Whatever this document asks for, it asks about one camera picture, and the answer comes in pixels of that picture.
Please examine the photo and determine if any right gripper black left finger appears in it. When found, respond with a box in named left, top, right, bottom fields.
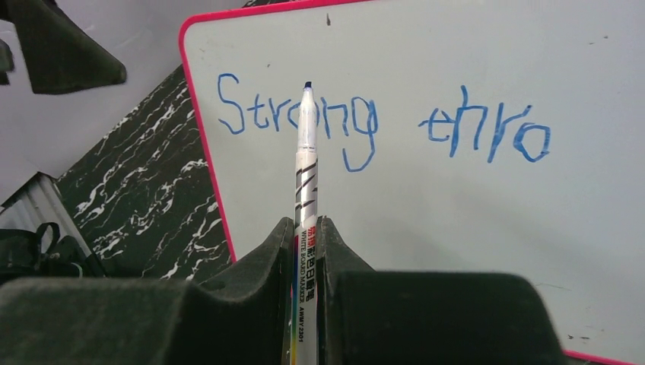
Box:
left=1, top=217, right=293, bottom=364

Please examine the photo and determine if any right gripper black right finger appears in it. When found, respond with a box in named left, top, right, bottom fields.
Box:
left=317, top=217, right=567, bottom=364

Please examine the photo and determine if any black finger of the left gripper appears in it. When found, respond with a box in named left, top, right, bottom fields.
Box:
left=5, top=1, right=127, bottom=95

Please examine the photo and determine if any white whiteboard marker pen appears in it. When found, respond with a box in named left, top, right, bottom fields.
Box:
left=290, top=81, right=318, bottom=365

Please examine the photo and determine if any pink-framed whiteboard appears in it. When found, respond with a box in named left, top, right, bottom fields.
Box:
left=179, top=1, right=644, bottom=364

